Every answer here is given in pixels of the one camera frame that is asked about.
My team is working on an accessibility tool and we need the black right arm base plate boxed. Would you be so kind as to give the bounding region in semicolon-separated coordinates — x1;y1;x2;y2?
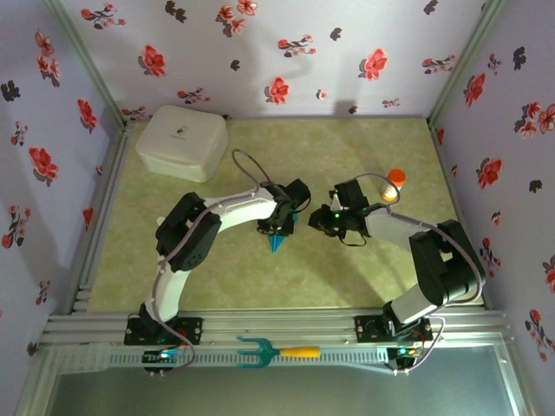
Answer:
354;315;434;344

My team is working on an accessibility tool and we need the teal rake with yellow handle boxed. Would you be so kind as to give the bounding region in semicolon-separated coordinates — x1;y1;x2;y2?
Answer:
236;335;321;370

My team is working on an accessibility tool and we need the aluminium corner post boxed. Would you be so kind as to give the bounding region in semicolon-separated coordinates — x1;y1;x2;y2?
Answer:
427;0;511;129
42;0;131;129

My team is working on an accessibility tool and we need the aluminium side rail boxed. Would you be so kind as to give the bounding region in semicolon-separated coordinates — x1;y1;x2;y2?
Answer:
64;123;131;314

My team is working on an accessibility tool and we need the blue square paper sheet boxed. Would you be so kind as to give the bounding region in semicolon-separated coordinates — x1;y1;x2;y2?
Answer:
267;210;301;254

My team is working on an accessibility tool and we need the white slotted cable duct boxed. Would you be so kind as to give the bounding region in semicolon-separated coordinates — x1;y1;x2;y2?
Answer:
55;344;391;374

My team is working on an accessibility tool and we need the white plastic lidded box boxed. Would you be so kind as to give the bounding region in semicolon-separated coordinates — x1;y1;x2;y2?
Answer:
134;105;230;184

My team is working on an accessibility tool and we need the aluminium frame rail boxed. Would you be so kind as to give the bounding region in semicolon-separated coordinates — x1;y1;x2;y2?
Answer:
41;308;517;348

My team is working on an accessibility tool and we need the orange capped small bottle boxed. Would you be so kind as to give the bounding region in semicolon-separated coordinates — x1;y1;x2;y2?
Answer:
380;168;408;202

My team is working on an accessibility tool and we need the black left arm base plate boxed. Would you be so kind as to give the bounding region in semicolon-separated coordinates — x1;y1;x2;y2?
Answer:
124;315;204;347

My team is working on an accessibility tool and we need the grey metal panel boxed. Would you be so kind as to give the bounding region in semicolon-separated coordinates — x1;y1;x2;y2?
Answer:
16;344;539;416

